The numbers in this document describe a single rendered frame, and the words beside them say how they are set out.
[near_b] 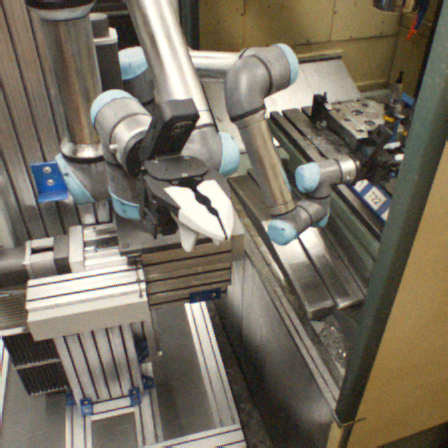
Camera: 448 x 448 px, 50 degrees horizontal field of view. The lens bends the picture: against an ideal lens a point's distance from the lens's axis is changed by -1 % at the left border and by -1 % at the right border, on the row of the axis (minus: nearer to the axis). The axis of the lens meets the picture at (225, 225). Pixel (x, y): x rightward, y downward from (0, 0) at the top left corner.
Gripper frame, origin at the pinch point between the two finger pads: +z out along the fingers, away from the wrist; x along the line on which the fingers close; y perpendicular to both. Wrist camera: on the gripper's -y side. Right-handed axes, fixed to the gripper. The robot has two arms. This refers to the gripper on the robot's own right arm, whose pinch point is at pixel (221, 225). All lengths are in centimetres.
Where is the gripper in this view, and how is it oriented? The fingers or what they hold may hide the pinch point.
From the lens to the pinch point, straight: 48.8
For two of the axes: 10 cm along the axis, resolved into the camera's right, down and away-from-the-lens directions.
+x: -8.7, 1.9, -4.5
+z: 4.8, 5.6, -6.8
